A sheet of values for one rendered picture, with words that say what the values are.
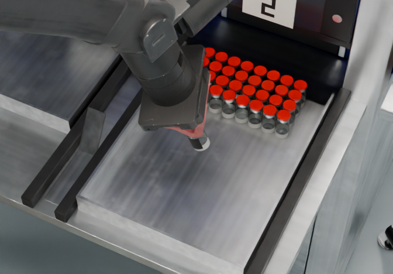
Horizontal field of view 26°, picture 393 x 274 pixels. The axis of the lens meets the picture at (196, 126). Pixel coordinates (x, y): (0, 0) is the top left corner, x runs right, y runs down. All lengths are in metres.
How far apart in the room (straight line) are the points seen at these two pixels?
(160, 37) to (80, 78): 0.60
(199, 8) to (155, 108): 0.13
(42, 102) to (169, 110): 0.48
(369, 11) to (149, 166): 0.39
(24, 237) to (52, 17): 1.62
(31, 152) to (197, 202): 0.27
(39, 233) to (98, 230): 1.07
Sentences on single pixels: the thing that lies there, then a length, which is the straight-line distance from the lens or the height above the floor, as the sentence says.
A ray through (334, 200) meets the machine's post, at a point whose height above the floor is 0.60.
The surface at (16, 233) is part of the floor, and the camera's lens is 2.29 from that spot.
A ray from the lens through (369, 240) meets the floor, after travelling 2.28.
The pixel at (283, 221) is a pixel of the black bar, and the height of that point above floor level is 0.90.
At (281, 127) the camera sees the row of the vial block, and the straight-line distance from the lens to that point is 1.29.
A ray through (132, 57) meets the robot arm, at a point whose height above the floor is 1.30.
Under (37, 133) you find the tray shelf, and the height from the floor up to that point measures 0.88.
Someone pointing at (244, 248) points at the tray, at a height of 0.88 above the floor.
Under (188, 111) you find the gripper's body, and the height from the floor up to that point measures 1.21.
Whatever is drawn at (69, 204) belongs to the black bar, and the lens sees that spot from 1.23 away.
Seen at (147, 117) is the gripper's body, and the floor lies 1.20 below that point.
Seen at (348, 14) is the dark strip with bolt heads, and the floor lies 1.05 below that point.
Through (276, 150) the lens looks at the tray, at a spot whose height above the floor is 0.88.
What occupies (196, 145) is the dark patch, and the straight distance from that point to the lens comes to 1.03.
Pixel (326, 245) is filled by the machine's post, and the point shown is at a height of 0.44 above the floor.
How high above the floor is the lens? 1.91
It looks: 51 degrees down
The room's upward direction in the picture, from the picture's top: straight up
